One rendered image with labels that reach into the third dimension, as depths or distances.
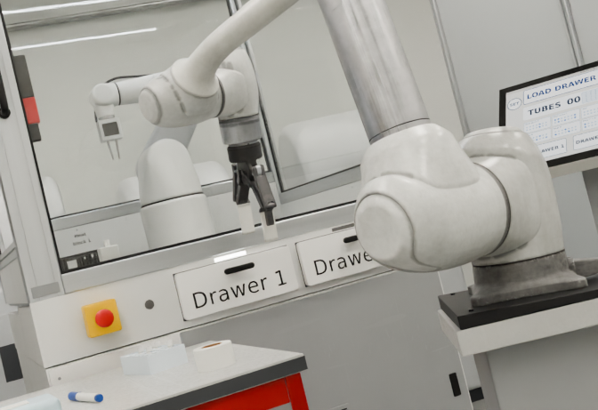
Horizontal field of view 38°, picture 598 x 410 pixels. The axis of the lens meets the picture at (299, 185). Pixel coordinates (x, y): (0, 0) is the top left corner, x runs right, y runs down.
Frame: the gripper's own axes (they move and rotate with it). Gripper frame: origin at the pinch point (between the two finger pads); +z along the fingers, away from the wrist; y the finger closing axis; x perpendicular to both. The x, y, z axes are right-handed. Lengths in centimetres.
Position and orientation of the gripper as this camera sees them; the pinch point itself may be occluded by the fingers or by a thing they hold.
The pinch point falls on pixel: (259, 232)
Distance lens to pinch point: 194.4
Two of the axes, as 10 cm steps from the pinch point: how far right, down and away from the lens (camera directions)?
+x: -8.9, 2.1, -3.9
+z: 1.7, 9.7, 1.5
